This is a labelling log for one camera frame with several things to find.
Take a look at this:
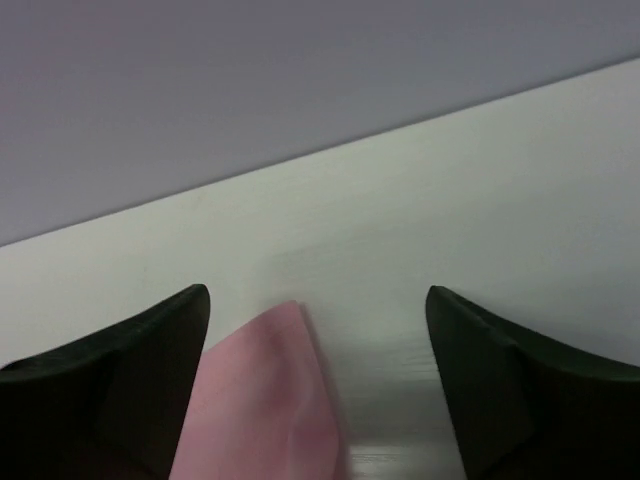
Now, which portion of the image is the pink t shirt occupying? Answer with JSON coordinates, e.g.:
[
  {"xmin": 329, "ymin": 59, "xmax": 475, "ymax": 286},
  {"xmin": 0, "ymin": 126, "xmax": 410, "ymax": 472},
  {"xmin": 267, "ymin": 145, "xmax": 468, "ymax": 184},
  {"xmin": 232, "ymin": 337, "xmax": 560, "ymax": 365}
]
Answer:
[{"xmin": 170, "ymin": 301, "xmax": 347, "ymax": 480}]

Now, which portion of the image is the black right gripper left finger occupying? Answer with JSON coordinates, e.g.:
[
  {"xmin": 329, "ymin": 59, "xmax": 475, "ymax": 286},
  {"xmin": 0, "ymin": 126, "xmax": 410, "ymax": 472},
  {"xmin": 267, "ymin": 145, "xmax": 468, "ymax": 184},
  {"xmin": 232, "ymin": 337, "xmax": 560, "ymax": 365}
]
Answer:
[{"xmin": 1, "ymin": 284, "xmax": 210, "ymax": 479}]

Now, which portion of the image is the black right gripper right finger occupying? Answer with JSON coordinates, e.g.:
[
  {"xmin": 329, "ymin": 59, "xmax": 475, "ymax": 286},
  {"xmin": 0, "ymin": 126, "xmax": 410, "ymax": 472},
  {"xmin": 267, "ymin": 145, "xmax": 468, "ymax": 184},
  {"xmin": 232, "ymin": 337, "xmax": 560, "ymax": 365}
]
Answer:
[{"xmin": 425, "ymin": 286, "xmax": 639, "ymax": 479}]

